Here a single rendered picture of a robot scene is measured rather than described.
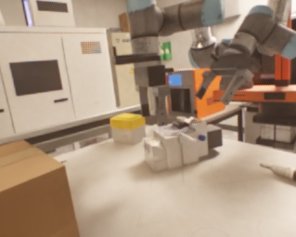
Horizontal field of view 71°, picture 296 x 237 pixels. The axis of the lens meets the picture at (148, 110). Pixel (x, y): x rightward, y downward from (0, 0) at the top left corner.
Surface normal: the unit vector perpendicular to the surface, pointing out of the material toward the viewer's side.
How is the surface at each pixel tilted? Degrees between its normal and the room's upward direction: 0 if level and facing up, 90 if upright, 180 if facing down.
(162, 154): 90
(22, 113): 90
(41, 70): 90
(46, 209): 90
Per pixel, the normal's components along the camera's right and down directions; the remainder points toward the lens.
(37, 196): 0.70, 0.07
